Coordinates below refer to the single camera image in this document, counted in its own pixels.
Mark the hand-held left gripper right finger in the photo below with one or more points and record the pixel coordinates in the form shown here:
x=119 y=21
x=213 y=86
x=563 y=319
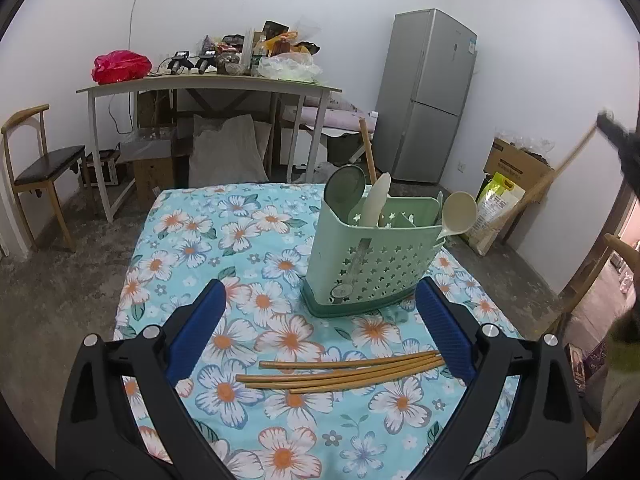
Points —
x=445 y=330

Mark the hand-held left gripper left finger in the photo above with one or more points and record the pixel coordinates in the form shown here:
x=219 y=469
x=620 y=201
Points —
x=195 y=330

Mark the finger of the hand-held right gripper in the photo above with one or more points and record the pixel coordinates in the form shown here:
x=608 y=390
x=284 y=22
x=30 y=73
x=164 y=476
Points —
x=622 y=142

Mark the green plastic utensil holder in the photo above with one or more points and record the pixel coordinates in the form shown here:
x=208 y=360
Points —
x=380 y=270

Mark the cream plastic ladle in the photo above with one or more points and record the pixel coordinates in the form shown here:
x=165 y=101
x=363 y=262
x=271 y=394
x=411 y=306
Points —
x=460 y=212

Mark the grey round skimmer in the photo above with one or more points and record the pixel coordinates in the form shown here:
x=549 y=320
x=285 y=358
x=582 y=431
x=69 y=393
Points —
x=342 y=187

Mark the floral light blue blanket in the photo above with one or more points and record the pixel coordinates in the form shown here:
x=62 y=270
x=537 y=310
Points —
x=280 y=270

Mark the yellow and white bag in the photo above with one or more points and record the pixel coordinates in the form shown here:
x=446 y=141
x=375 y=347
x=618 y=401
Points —
x=495 y=210

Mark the cream plastic spatula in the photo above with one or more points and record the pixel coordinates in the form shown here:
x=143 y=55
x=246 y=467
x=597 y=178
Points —
x=375 y=200

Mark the small cardboard box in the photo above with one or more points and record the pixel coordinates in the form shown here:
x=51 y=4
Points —
x=152 y=175

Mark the blurred green cloth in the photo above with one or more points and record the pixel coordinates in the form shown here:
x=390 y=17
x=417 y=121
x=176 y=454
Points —
x=622 y=332

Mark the grey sack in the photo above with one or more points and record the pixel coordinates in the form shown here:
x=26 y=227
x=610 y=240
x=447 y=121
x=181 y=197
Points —
x=225 y=150

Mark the black case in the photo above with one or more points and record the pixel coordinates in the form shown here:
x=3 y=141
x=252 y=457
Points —
x=102 y=165

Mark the thick wooden stick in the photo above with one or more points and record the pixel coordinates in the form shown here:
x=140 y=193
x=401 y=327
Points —
x=367 y=152

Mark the silver refrigerator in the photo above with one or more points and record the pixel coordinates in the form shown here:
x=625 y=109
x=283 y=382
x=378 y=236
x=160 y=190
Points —
x=425 y=95

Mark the wooden chair with black seat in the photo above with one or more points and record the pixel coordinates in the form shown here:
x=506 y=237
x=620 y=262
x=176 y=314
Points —
x=47 y=160

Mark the pink rolled mat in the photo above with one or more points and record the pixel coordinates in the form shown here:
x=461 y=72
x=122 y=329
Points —
x=330 y=117

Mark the wooden table with white legs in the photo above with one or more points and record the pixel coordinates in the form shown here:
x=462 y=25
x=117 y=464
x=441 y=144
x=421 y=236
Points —
x=200 y=82

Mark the black tool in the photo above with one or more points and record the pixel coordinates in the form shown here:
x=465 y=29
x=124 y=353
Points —
x=204 y=62
x=179 y=62

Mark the red plastic bag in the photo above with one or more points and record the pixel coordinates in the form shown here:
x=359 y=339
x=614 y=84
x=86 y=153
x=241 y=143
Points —
x=120 y=67

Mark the white plastic bag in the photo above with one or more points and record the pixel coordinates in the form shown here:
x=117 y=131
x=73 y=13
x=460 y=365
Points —
x=290 y=67

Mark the plastic bottle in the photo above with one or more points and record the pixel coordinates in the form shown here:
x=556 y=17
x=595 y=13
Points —
x=258 y=57

